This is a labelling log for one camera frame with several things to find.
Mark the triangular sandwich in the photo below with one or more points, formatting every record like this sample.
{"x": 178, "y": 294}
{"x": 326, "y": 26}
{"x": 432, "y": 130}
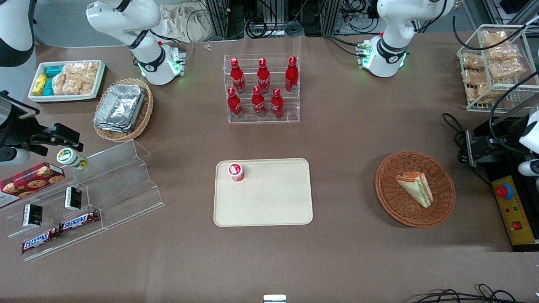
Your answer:
{"x": 414, "y": 189}

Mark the aluminium frame post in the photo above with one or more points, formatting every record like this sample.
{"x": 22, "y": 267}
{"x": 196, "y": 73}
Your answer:
{"x": 330, "y": 14}
{"x": 217, "y": 17}

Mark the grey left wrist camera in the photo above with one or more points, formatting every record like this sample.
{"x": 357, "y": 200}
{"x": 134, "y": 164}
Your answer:
{"x": 529, "y": 168}

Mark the clear rice cracker pack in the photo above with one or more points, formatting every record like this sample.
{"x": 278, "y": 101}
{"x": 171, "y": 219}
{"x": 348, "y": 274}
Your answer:
{"x": 507, "y": 69}
{"x": 473, "y": 78}
{"x": 503, "y": 53}
{"x": 473, "y": 61}
{"x": 492, "y": 38}
{"x": 60, "y": 84}
{"x": 89, "y": 75}
{"x": 73, "y": 78}
{"x": 480, "y": 93}

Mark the red tartan cookie box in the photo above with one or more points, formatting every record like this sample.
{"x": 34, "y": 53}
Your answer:
{"x": 29, "y": 181}

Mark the beige plastic tray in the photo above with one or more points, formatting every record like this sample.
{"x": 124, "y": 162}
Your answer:
{"x": 269, "y": 198}

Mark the brown round wicker basket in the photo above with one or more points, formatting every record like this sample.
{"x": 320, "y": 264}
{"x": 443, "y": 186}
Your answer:
{"x": 396, "y": 210}

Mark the beige cloth bag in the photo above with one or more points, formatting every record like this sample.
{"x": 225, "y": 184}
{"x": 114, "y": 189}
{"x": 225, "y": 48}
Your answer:
{"x": 177, "y": 23}

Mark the yellow snack packet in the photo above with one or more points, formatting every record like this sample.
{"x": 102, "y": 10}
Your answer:
{"x": 40, "y": 84}

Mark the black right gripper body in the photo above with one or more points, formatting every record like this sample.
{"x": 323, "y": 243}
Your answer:
{"x": 17, "y": 129}

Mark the red cola bottle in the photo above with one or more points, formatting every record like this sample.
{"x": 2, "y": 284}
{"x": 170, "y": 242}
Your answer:
{"x": 291, "y": 75}
{"x": 237, "y": 78}
{"x": 263, "y": 78}
{"x": 234, "y": 105}
{"x": 258, "y": 103}
{"x": 276, "y": 104}

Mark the grey metal bracket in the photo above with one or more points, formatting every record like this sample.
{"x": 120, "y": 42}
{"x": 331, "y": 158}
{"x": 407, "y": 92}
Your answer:
{"x": 469, "y": 147}

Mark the clear acrylic tiered stand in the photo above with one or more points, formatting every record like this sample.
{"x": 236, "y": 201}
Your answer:
{"x": 122, "y": 185}

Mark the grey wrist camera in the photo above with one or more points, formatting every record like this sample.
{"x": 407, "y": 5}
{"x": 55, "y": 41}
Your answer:
{"x": 14, "y": 156}
{"x": 529, "y": 168}

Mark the small black box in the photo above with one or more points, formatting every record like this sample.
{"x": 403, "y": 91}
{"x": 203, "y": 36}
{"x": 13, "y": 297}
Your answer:
{"x": 73, "y": 198}
{"x": 32, "y": 215}

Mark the red white yogurt bottle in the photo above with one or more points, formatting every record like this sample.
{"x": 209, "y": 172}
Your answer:
{"x": 236, "y": 171}

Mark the green white capped bottle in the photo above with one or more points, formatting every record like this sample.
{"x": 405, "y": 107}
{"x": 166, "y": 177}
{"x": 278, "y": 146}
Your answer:
{"x": 69, "y": 156}

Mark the clear acrylic bottle rack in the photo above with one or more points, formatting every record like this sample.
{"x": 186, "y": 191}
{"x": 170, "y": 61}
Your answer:
{"x": 290, "y": 105}

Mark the white rectangular snack bin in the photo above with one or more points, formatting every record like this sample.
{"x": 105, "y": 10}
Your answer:
{"x": 67, "y": 99}

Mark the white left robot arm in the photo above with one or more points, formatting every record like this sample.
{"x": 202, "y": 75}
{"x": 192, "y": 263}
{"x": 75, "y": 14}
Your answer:
{"x": 393, "y": 38}

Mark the Snickers chocolate bar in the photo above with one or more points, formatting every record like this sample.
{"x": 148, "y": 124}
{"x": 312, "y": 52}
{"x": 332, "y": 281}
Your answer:
{"x": 40, "y": 240}
{"x": 79, "y": 221}

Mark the aluminium foil container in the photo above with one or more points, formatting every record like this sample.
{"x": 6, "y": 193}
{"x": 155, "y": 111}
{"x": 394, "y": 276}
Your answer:
{"x": 110, "y": 128}
{"x": 122, "y": 103}

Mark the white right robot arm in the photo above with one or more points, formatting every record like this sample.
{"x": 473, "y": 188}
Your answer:
{"x": 126, "y": 25}

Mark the tan oval wicker basket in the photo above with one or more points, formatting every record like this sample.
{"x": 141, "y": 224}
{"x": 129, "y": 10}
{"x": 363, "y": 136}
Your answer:
{"x": 143, "y": 115}

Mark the teal snack packet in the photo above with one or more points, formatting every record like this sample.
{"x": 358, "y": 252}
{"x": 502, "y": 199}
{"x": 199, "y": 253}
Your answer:
{"x": 54, "y": 71}
{"x": 48, "y": 87}

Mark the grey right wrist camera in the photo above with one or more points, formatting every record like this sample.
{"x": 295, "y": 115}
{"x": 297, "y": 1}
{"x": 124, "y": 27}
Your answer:
{"x": 14, "y": 156}

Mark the black yellow control box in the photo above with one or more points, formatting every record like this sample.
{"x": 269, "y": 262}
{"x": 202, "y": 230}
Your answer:
{"x": 516, "y": 210}

